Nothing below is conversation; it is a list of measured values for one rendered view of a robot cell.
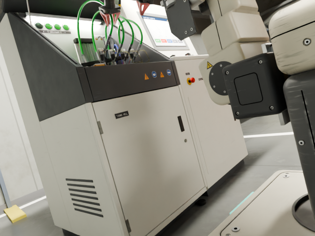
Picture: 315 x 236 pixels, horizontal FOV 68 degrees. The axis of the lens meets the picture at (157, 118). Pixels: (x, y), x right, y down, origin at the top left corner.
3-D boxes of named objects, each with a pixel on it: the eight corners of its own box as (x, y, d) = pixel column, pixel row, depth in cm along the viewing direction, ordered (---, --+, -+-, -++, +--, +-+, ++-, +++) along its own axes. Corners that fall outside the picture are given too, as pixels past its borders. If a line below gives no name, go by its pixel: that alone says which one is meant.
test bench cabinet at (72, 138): (134, 271, 106) (85, 103, 102) (75, 243, 146) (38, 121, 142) (211, 199, 156) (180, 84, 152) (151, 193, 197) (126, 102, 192)
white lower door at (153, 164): (133, 247, 107) (92, 102, 103) (130, 246, 108) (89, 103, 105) (206, 186, 153) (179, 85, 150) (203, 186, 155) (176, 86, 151)
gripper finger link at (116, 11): (104, 24, 134) (102, 6, 127) (114, 21, 137) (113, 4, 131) (110, 28, 130) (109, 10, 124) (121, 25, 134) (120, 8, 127)
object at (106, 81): (93, 101, 105) (84, 66, 104) (89, 103, 108) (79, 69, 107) (176, 84, 149) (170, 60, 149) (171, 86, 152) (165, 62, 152)
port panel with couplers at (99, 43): (105, 70, 173) (93, 29, 172) (102, 71, 176) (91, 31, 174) (118, 69, 183) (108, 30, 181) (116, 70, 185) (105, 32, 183)
